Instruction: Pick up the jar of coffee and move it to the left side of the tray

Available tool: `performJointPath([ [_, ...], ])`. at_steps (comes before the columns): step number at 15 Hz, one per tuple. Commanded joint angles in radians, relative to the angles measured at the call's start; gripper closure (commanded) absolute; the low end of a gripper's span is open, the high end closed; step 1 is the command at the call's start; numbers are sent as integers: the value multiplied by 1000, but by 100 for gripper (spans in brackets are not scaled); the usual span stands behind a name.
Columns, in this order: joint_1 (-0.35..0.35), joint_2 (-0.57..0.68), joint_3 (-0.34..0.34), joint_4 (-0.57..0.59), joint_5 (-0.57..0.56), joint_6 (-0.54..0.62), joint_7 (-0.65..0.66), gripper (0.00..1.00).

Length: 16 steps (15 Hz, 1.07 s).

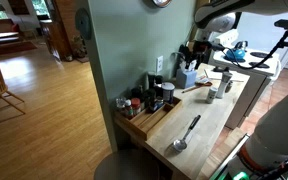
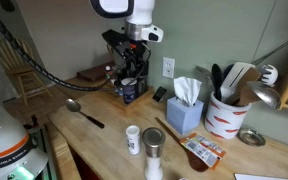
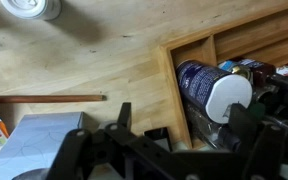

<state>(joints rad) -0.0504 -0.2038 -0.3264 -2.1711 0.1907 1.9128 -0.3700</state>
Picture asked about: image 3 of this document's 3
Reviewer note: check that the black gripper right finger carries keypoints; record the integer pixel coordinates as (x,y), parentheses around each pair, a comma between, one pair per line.
(250,140)

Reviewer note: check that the dark bottle with white label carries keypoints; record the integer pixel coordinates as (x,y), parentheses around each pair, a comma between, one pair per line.
(259,68)

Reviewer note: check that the light blue tissue box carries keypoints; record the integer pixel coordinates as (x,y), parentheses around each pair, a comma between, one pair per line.
(37,140)

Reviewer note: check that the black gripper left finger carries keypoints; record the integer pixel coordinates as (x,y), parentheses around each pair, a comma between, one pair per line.
(84,150)

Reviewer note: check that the wooden compartment tray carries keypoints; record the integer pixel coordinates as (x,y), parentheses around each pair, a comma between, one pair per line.
(180,110)

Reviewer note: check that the white shaker can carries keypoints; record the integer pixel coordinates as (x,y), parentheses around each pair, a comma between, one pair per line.
(34,7)

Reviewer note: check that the blue jar with white lid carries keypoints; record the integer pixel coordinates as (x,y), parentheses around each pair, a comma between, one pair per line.
(210,90)

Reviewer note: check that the black lid jar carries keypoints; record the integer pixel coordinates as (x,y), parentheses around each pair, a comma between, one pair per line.
(284,88)

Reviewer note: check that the gold lid jar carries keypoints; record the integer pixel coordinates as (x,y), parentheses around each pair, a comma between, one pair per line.
(239,70)

